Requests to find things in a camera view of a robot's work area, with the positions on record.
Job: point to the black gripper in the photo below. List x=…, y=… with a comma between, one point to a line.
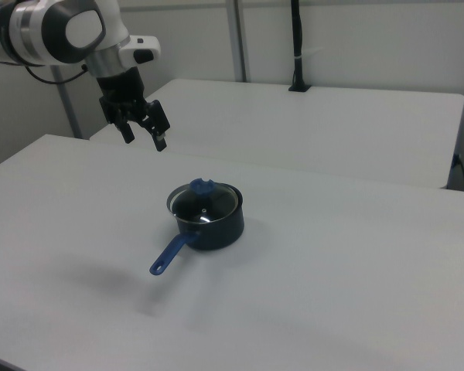
x=121, y=94

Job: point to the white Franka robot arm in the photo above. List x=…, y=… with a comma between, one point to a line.
x=42, y=31

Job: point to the glass lid with blue knob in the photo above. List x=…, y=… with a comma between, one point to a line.
x=203, y=205

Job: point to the dark blue saucepan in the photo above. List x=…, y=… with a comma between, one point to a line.
x=216, y=228

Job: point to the grey metal frame post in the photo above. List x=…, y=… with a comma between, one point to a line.
x=67, y=104

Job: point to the grey wall partition post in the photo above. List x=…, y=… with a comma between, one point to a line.
x=240, y=40

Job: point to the black camera pole with clamp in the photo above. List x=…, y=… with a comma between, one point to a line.
x=298, y=46

